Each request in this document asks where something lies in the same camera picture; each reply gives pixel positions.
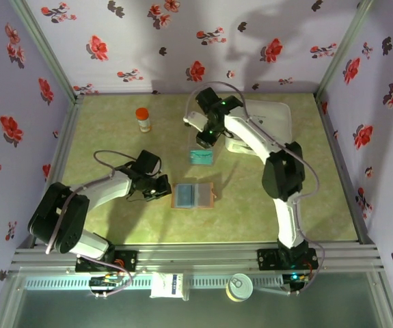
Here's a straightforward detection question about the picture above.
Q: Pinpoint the lilac right arm cable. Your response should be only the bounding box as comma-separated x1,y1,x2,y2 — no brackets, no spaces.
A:
184,81,326,295

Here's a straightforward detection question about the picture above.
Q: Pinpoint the white zip pouch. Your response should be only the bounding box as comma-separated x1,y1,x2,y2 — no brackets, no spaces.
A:
223,98,293,154

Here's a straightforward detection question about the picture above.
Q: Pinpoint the grey slotted cable duct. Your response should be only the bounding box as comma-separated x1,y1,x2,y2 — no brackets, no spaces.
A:
23,275,286,291

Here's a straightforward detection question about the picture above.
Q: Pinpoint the aluminium corner post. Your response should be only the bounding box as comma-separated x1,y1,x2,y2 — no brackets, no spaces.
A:
9,0,83,102
315,0,379,102

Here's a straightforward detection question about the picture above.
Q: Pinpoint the aluminium side frame rail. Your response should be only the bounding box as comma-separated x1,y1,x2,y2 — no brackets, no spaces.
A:
314,94,377,245
31,94,85,247

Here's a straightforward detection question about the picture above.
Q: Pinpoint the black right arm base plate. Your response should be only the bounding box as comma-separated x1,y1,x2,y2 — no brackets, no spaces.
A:
256,248,319,273

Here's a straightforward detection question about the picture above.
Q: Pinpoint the small circuit board with wires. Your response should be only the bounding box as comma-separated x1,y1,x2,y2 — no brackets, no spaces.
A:
282,271,312,295
89,272,124,299

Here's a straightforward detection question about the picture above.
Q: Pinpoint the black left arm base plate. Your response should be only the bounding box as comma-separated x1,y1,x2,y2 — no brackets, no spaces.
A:
75,250,138,273

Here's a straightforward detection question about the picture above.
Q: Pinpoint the tin can with pull tab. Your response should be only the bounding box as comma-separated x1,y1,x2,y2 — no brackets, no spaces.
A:
226,273,254,303

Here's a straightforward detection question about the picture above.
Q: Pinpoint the brown leather card holder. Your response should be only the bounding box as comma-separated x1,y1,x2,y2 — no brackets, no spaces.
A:
170,181,217,210

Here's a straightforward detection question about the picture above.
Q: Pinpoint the lilac left arm cable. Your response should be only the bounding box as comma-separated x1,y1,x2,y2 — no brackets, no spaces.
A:
45,150,139,297

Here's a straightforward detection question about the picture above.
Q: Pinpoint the white packet with blue print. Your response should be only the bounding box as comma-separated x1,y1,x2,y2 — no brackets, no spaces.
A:
149,272,185,299

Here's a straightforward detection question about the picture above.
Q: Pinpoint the teal credit card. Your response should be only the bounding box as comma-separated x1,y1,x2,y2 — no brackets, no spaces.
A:
189,149,216,167

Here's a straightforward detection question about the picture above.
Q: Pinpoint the wide aluminium frame rail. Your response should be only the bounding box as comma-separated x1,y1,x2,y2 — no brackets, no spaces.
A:
10,241,387,274

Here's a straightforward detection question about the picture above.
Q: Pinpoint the lilac arm cable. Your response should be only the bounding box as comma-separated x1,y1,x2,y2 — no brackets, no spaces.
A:
45,150,139,297
184,81,326,295

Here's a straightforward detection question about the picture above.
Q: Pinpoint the orange-capped pill bottle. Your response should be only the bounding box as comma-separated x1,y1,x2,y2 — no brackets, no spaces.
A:
135,107,153,134

